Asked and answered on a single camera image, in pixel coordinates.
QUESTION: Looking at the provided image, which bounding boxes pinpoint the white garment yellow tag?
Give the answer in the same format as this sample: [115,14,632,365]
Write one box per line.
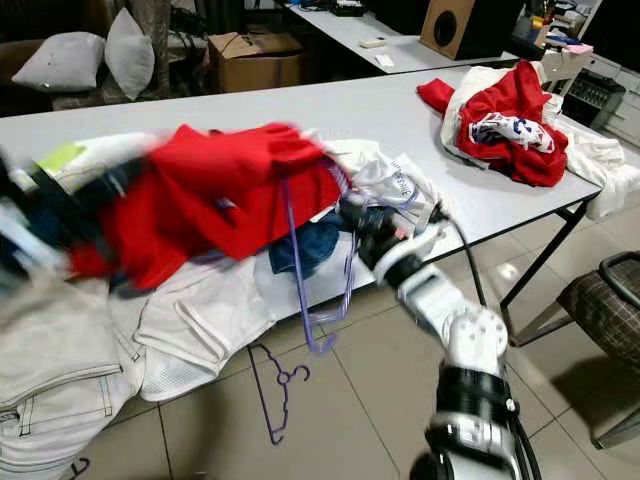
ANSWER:
[15,133,161,201]

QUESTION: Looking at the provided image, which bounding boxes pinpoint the grey furry post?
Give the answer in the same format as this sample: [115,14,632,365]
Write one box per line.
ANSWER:
[128,0,173,46]

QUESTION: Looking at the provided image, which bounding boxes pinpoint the red t-shirt white print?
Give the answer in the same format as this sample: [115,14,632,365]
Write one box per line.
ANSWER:
[417,58,571,189]

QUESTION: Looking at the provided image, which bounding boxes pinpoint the light grey pillow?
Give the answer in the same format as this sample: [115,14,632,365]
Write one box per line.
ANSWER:
[103,8,156,101]
[12,38,106,93]

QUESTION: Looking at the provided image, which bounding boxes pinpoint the white shirt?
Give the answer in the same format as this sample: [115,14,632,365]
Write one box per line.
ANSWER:
[325,138,446,233]

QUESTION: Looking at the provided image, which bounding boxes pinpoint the wooden speaker box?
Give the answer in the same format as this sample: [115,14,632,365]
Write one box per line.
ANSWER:
[420,0,526,61]

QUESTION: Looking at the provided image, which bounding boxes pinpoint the dark brown armchair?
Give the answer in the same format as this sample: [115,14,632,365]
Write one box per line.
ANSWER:
[0,0,116,96]

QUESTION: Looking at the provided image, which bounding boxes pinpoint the black table leg frame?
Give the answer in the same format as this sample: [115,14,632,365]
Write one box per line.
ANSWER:
[498,195,601,313]

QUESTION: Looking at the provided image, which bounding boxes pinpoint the grey desk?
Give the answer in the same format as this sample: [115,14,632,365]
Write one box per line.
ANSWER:
[280,3,526,77]

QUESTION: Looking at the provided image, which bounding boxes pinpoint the checkered fabric chair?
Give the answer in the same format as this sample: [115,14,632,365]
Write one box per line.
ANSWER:
[510,250,640,451]

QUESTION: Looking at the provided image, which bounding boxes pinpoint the white fluffy garment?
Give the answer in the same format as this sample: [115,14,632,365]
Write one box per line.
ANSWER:
[440,63,640,221]

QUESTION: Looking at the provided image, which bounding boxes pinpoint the plain red t-shirt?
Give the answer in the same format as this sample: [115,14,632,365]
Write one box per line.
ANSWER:
[65,122,346,293]

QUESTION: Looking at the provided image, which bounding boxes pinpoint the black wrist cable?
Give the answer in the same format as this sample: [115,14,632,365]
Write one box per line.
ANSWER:
[435,205,489,309]

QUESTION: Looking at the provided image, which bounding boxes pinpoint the desk organiser with pens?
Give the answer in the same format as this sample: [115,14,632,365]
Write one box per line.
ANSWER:
[520,0,601,49]

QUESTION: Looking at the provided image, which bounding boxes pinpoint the open cardboard box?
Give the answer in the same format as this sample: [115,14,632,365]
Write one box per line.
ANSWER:
[208,30,306,94]

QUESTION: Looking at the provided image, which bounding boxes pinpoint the white trousers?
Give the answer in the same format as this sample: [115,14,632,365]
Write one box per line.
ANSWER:
[0,255,311,480]

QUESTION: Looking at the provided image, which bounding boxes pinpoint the black slotted tray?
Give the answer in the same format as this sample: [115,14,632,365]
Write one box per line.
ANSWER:
[558,68,640,146]

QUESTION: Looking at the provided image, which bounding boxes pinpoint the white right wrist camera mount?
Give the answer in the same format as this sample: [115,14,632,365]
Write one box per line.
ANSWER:
[400,215,453,276]

